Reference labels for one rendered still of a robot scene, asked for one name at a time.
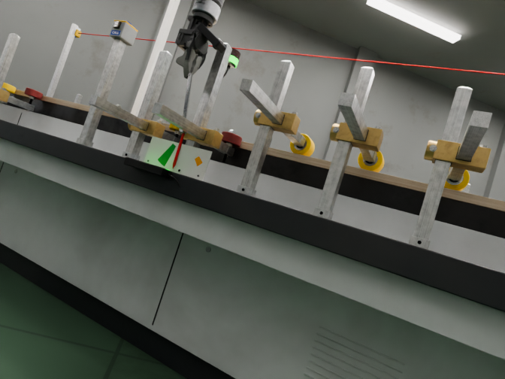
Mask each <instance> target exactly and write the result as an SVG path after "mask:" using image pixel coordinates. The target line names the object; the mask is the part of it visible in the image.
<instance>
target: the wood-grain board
mask: <svg viewBox="0 0 505 379"><path fill-rule="evenodd" d="M24 92H25V91H22V90H18V89H16V91H15V93H13V94H16V95H20V96H25V97H29V96H28V95H26V94H24ZM41 101H45V102H50V103H53V104H58V105H63V106H66V107H70V108H75V109H79V110H82V111H88V112H89V109H90V106H87V105H82V104H78V103H74V102H68V101H65V100H61V99H55V98H52V97H48V96H42V98H41ZM102 115H104V116H107V117H112V118H117V117H114V116H112V115H110V114H108V113H106V112H104V111H103V112H102ZM117 119H119V118H117ZM161 124H162V125H163V126H165V130H166V131H169V132H174V131H173V130H171V129H169V126H170V125H169V124H166V123H161ZM253 145H254V144H251V143H248V142H245V141H242V142H241V144H240V146H239V148H241V149H245V150H250V151H252V149H253ZM266 155H269V156H275V157H279V158H282V159H287V160H291V161H295V162H300V163H304V164H307V165H312V166H316V167H320V168H325V169H328V170H329V168H330V166H331V162H330V161H326V160H323V159H317V158H313V157H310V156H304V155H301V154H296V153H291V152H287V151H284V150H278V149H274V148H270V147H269V148H268V151H267V154H266ZM344 174H350V175H354V176H357V177H363V178H366V179H369V180H375V181H379V182H382V183H387V184H391V185H395V186H400V187H403V188H407V189H410V190H416V191H419V192H423V193H426V191H427V188H428V183H422V182H418V181H414V180H408V179H405V178H402V177H395V176H392V175H388V174H383V173H379V172H375V171H369V170H366V169H362V168H356V167H352V166H349V165H347V166H346V169H345V172H344ZM441 197H444V198H448V199H454V200H457V201H460V202H466V203H469V204H473V205H478V206H482V207H485V208H491V209H495V210H498V211H503V212H505V202H504V201H500V200H497V199H490V198H487V197H484V196H478V195H474V194H470V193H464V192H461V191H457V190H453V189H448V188H443V193H442V196H441Z"/></svg>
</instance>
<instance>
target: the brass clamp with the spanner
mask: <svg viewBox="0 0 505 379"><path fill-rule="evenodd" d="M201 128H202V127H201ZM202 129H203V130H205V131H206V135H205V137H204V140H202V139H198V138H195V137H194V136H192V135H190V134H189V133H186V134H185V135H184V138H183V139H184V140H190V141H195V142H197V143H199V144H200V145H204V146H207V147H212V148H216V149H219V146H220V144H221V141H222V137H223V135H222V134H220V133H219V132H217V131H216V130H212V129H206V128H202Z"/></svg>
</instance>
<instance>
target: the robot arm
mask: <svg viewBox="0 0 505 379"><path fill-rule="evenodd" d="M224 1H225V0H195V3H194V5H193V8H192V15H193V16H192V15H189V16H188V18H187V19H188V21H189V25H188V28H187V29H180V30H179V32H178V35H177V38H176V41H175V44H177V46H178V47H180V48H181V49H182V50H183V51H184V54H183V55H182V56H180V57H177V60H176V63H177V64H178V65H181V66H183V74H184V77H185V78H186V79H188V74H189V72H191V73H192V75H193V74H194V73H195V72H196V71H197V70H198V69H199V68H200V67H201V66H202V65H203V63H204V61H205V59H206V55H207V49H208V41H209V42H210V43H211V44H212V45H213V48H214V49H215V50H218V51H219V52H220V53H223V52H224V51H225V49H226V46H225V45H224V44H223V41H222V40H221V39H220V38H217V37H216V36H215V35H214V34H213V33H212V32H211V31H210V30H209V28H212V27H213V25H215V24H216V23H217V21H218V19H219V15H220V12H221V9H222V6H223V3H224ZM196 54H198V55H197V56H196Z"/></svg>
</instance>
